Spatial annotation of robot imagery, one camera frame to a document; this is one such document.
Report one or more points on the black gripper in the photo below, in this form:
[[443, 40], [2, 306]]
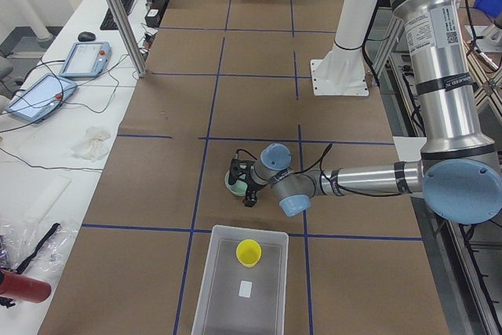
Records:
[[252, 188]]

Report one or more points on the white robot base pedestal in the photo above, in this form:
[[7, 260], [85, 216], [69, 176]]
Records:
[[341, 72]]

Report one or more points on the green ceramic bowl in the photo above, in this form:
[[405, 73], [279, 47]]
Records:
[[239, 187]]

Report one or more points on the white foam block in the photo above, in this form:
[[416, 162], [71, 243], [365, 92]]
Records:
[[46, 200]]

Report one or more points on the yellow plastic cup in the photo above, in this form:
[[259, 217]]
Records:
[[248, 252]]

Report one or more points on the aluminium frame post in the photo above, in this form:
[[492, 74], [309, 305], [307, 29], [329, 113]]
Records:
[[127, 35]]

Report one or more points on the crumpled white paper towel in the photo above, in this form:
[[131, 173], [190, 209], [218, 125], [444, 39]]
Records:
[[93, 145]]

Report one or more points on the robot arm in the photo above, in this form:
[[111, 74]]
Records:
[[458, 172]]

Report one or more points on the clear plastic storage box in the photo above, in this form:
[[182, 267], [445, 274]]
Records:
[[235, 299]]

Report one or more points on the black computer mouse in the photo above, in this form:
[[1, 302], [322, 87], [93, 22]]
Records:
[[86, 36]]

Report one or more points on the red cylinder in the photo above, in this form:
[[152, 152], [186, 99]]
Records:
[[20, 287]]

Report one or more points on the crinkled clear plastic bag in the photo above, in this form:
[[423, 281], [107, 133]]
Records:
[[37, 251]]

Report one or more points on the far teach pendant tablet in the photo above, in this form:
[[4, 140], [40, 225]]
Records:
[[86, 60]]

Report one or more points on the white chair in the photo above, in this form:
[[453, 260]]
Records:
[[408, 150]]

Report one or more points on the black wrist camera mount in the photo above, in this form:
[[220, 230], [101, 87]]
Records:
[[238, 170]]

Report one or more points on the black power adapter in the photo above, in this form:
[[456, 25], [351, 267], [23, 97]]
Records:
[[153, 18]]

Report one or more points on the teach pendant tablet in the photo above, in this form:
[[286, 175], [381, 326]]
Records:
[[41, 99], [86, 60]]

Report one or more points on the near teach pendant tablet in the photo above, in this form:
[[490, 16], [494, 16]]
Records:
[[41, 99]]

